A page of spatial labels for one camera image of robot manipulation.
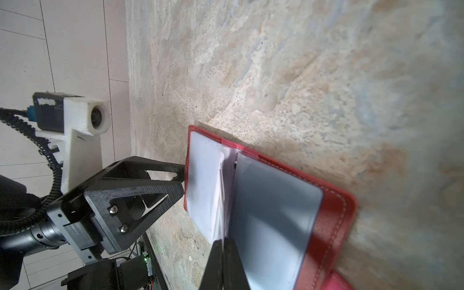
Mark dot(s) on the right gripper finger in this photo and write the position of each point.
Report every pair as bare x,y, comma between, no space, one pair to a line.
224,269

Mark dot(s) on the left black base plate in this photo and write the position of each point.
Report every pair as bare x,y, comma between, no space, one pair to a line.
122,273

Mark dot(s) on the red leather card holder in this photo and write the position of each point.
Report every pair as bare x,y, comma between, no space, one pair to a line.
288,226

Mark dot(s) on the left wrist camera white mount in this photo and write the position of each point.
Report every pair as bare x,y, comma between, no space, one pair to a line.
73,125

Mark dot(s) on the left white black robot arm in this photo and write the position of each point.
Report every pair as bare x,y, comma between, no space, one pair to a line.
21,210

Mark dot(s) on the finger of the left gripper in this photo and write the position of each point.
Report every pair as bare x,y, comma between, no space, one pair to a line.
134,171
124,209

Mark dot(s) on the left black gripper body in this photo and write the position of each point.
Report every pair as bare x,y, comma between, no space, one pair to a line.
78,229

